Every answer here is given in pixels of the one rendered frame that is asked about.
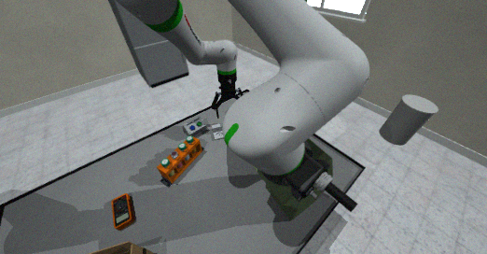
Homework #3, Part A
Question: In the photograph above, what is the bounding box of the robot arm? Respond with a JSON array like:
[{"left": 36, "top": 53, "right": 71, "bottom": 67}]
[{"left": 116, "top": 0, "right": 369, "bottom": 212}]

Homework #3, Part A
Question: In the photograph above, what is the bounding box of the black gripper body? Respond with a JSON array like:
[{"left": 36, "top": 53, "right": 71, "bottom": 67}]
[{"left": 220, "top": 83, "right": 236, "bottom": 99}]

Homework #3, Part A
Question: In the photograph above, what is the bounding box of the orange handheld multimeter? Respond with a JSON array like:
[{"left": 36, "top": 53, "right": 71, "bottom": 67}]
[{"left": 112, "top": 193, "right": 134, "bottom": 231}]

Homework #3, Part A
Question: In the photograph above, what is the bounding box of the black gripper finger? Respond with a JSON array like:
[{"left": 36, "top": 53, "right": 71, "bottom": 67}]
[
  {"left": 211, "top": 92, "right": 228, "bottom": 119},
  {"left": 230, "top": 88, "right": 243, "bottom": 99}
]

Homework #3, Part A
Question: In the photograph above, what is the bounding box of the white button panel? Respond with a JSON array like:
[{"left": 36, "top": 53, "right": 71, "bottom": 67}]
[{"left": 183, "top": 116, "right": 208, "bottom": 138}]

